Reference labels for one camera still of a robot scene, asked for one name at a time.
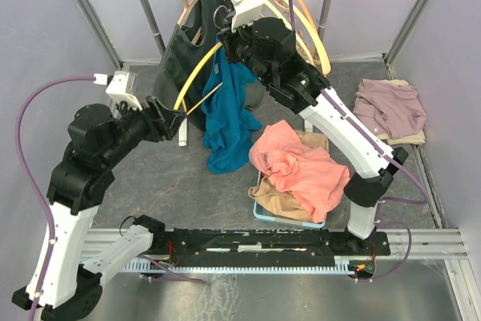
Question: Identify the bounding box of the pink t shirt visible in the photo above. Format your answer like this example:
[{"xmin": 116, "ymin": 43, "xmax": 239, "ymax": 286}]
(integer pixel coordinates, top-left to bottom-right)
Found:
[{"xmin": 249, "ymin": 120, "xmax": 349, "ymax": 223}]

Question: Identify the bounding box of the light blue plastic basket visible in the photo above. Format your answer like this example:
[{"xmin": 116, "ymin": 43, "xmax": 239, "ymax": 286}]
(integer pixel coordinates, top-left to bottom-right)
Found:
[{"xmin": 253, "ymin": 172, "xmax": 325, "ymax": 229}]

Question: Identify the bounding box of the dark grey t shirt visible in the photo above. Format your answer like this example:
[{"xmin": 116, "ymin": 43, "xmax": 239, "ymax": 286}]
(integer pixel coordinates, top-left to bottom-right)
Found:
[{"xmin": 153, "ymin": 0, "xmax": 265, "ymax": 132}]

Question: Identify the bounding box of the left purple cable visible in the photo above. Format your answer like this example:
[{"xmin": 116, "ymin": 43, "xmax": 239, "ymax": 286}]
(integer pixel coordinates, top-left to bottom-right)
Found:
[{"xmin": 14, "ymin": 76, "xmax": 206, "ymax": 321}]

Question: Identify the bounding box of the beige t shirt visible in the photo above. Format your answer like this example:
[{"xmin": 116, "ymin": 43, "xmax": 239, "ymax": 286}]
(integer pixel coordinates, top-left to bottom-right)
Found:
[{"xmin": 248, "ymin": 130, "xmax": 328, "ymax": 222}]

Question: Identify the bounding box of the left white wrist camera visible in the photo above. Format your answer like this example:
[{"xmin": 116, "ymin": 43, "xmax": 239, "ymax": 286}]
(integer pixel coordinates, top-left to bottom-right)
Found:
[{"xmin": 93, "ymin": 71, "xmax": 143, "ymax": 111}]

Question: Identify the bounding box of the aluminium frame rail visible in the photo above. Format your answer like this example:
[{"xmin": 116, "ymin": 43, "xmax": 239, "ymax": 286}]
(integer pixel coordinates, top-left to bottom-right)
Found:
[{"xmin": 80, "ymin": 229, "xmax": 467, "ymax": 260}]

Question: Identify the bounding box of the yellow plastic hanger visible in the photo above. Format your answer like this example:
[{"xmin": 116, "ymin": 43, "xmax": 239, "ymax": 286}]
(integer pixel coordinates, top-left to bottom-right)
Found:
[{"xmin": 173, "ymin": 4, "xmax": 230, "ymax": 116}]

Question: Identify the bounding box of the cream folded t shirt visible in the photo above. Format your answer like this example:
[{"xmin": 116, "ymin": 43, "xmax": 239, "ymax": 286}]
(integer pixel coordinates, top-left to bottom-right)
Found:
[{"xmin": 377, "ymin": 80, "xmax": 425, "ymax": 146}]

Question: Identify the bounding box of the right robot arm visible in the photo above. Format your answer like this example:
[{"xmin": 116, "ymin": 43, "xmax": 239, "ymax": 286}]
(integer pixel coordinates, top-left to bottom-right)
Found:
[{"xmin": 217, "ymin": 15, "xmax": 408, "ymax": 254}]

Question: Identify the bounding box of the lilac t shirt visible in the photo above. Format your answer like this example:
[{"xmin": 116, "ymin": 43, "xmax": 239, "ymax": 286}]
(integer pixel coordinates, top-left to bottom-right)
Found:
[{"xmin": 353, "ymin": 79, "xmax": 427, "ymax": 144}]

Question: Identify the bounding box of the cream plastic hanger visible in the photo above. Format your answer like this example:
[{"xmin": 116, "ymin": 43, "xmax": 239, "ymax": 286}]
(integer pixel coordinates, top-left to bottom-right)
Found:
[{"xmin": 219, "ymin": 0, "xmax": 331, "ymax": 76}]

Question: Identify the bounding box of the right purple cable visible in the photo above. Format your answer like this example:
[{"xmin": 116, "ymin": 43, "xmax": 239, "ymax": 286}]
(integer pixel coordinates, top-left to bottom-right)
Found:
[{"xmin": 234, "ymin": 0, "xmax": 429, "ymax": 283}]

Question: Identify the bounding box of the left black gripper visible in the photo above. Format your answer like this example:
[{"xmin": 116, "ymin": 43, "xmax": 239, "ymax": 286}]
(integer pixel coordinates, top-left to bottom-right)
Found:
[{"xmin": 104, "ymin": 92, "xmax": 189, "ymax": 165}]

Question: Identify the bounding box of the teal blue t shirt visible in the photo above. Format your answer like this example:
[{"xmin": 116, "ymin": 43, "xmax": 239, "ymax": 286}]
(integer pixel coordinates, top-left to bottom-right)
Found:
[{"xmin": 201, "ymin": 47, "xmax": 262, "ymax": 174}]

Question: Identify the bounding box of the purple cable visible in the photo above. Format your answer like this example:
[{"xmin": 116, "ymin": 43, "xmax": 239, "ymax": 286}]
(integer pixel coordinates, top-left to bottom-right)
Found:
[
  {"xmin": 14, "ymin": 76, "xmax": 206, "ymax": 321},
  {"xmin": 234, "ymin": 0, "xmax": 429, "ymax": 283}
]

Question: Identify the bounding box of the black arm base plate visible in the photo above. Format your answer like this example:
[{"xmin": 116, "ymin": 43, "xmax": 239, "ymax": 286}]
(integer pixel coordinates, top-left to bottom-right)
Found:
[{"xmin": 141, "ymin": 229, "xmax": 391, "ymax": 266}]

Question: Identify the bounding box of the pale peach plastic hanger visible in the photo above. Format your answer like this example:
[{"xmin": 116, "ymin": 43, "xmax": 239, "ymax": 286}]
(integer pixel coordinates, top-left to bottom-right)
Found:
[{"xmin": 271, "ymin": 0, "xmax": 322, "ymax": 67}]

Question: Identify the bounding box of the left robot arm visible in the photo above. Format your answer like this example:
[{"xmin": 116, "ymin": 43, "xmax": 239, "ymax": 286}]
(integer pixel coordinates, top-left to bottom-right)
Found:
[{"xmin": 12, "ymin": 96, "xmax": 186, "ymax": 320}]

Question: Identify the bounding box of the light blue cable duct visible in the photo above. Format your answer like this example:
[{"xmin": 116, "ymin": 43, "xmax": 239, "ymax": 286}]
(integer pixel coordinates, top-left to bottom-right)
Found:
[{"xmin": 122, "ymin": 256, "xmax": 356, "ymax": 273}]

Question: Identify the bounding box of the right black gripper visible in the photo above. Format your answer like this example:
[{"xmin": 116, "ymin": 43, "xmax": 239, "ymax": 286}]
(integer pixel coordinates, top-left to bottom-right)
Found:
[{"xmin": 219, "ymin": 12, "xmax": 273, "ymax": 88}]

